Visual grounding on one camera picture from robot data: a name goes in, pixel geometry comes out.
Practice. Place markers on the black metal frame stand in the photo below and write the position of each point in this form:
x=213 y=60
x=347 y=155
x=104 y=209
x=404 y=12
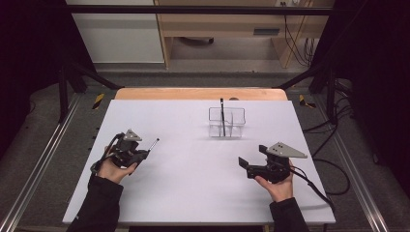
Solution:
x=63 y=93
x=330 y=93

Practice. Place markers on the aluminium floor rail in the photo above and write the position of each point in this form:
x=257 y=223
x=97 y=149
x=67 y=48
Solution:
x=357 y=174
x=38 y=167

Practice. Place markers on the light wooden desk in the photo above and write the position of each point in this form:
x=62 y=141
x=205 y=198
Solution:
x=225 y=24

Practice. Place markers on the dark curtain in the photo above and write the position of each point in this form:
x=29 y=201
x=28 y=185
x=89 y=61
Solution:
x=29 y=48
x=377 y=80

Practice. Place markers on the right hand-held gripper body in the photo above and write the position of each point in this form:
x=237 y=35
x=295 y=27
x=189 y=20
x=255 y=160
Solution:
x=274 y=170

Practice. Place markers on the black pen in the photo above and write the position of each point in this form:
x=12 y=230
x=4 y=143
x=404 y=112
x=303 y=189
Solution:
x=222 y=117

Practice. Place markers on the person's right hand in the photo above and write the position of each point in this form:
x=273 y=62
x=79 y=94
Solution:
x=280 y=191

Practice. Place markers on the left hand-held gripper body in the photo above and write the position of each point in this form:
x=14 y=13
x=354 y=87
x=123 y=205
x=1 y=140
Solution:
x=127 y=151

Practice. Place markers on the person's left hand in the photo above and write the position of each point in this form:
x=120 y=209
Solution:
x=112 y=172

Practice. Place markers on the yellow black tape strip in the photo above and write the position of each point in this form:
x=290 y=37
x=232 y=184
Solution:
x=304 y=102
x=98 y=101

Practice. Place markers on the black horizontal frame bar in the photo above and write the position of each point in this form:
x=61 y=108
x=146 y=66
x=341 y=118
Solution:
x=193 y=10

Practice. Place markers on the clear acrylic organizer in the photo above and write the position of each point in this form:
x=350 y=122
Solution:
x=233 y=123

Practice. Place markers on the white table cover sheet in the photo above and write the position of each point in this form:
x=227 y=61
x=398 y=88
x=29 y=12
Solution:
x=193 y=180

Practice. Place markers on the white cabinet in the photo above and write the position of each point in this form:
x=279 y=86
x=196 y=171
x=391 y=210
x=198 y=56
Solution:
x=119 y=38

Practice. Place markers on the wooden table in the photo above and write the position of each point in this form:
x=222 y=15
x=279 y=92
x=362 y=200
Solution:
x=193 y=93

